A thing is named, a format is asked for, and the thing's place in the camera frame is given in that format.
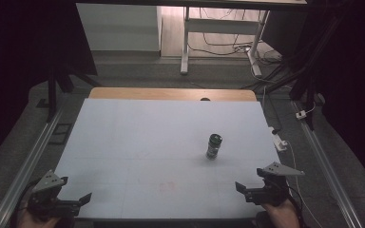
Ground black stand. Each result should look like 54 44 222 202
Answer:
240 18 334 132
35 61 104 124

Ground glass spice jar green lid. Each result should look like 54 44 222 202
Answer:
205 133 223 162

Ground black floor cables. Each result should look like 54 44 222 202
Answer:
188 8 283 66

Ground wooden table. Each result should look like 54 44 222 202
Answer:
88 86 259 103

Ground aluminium rail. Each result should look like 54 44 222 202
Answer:
0 103 69 228
292 100 364 228

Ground person's right hand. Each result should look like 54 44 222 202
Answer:
260 199 301 228

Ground person's left hand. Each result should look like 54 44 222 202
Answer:
15 207 63 228

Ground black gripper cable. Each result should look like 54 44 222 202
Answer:
285 186 303 227

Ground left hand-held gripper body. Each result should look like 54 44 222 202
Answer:
28 169 82 221

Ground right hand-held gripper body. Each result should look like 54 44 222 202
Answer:
242 161 306 207

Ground white desk frame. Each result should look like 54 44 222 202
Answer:
180 6 270 78

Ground black rectangular floor frame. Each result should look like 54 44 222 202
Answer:
48 123 74 146

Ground thin white cable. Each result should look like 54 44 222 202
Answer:
286 142 326 228

